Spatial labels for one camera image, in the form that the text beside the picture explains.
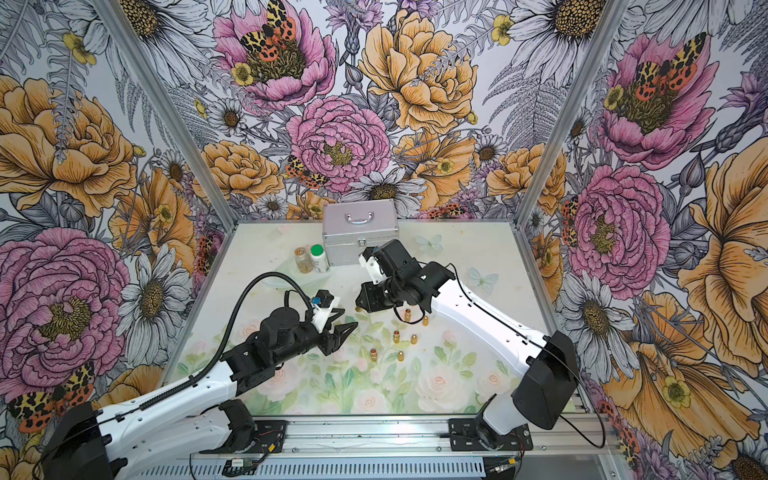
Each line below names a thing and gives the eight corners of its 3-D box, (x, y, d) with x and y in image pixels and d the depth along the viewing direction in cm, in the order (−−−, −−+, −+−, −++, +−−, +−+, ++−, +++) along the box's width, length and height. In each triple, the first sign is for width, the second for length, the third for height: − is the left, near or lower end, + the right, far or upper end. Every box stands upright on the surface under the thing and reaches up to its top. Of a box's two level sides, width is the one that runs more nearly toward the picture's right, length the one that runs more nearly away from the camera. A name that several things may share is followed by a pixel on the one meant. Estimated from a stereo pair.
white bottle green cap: (314, 273, 108) (308, 256, 101) (316, 260, 112) (311, 243, 105) (326, 273, 108) (321, 256, 101) (328, 260, 112) (324, 243, 105)
